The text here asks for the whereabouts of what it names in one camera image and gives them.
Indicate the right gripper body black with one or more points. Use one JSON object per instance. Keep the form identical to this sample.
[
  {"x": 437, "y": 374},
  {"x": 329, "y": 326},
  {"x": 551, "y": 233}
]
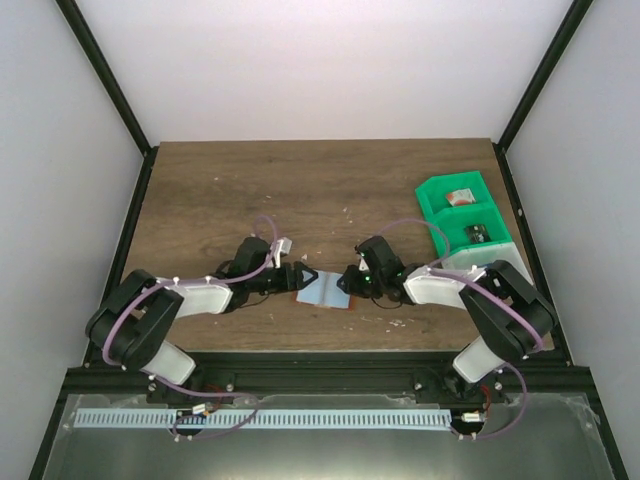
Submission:
[{"x": 353, "y": 278}]

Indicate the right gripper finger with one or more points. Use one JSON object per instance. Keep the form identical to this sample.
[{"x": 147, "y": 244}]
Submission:
[
  {"x": 349, "y": 287},
  {"x": 352, "y": 274}
]

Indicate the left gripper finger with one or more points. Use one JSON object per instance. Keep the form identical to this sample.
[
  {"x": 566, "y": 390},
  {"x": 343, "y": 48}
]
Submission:
[
  {"x": 305, "y": 281},
  {"x": 303, "y": 272}
]

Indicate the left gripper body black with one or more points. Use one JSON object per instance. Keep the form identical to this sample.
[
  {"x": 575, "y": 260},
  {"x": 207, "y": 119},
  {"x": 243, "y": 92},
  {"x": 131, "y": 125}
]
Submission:
[{"x": 291, "y": 276}]

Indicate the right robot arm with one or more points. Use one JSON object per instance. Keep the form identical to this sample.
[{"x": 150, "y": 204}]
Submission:
[{"x": 511, "y": 316}]

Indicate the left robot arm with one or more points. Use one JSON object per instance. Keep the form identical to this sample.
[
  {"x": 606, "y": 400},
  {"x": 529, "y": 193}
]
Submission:
[{"x": 131, "y": 326}]

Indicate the black card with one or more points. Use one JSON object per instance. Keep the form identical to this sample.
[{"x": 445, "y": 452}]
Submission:
[{"x": 477, "y": 234}]

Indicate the red white card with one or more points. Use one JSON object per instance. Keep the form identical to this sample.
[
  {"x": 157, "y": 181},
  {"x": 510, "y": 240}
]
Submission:
[{"x": 460, "y": 197}]

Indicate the green bin middle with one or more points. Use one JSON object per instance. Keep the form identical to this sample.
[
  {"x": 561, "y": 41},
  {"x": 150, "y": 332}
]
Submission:
[{"x": 452, "y": 224}]

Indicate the green bin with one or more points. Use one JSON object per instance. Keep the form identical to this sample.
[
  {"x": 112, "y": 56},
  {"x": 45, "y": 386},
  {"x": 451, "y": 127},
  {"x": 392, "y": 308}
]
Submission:
[
  {"x": 431, "y": 194},
  {"x": 452, "y": 224}
]

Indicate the white bin near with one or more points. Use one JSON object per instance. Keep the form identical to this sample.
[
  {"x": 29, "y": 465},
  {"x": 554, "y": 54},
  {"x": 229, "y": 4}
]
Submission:
[{"x": 484, "y": 254}]

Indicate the green bin far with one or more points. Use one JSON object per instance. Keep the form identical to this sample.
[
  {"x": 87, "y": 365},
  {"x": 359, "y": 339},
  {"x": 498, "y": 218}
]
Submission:
[{"x": 431, "y": 194}]

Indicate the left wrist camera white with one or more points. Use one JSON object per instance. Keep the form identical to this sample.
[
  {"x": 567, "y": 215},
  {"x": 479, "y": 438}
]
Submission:
[{"x": 282, "y": 248}]

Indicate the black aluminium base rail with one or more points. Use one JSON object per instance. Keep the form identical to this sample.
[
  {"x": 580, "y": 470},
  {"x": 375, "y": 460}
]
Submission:
[{"x": 417, "y": 374}]

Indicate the white slotted cable duct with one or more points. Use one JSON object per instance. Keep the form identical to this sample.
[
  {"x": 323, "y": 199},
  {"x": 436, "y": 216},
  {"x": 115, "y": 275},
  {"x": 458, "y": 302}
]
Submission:
[{"x": 436, "y": 420}]

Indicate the left black frame post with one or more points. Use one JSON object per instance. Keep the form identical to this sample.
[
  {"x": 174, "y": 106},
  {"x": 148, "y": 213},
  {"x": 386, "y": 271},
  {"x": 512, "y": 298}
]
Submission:
[{"x": 93, "y": 52}]

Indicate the black frame post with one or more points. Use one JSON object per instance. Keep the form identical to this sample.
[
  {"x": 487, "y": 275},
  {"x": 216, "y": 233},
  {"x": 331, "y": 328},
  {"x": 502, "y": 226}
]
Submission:
[
  {"x": 563, "y": 36},
  {"x": 93, "y": 52}
]

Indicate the right black frame post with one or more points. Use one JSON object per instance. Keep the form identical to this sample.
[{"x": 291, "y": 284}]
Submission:
[{"x": 563, "y": 36}]

